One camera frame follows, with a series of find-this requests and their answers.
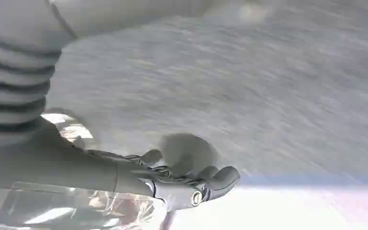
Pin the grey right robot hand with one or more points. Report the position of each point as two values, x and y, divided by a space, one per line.
60 168

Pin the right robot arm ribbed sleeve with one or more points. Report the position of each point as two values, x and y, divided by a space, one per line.
12 76

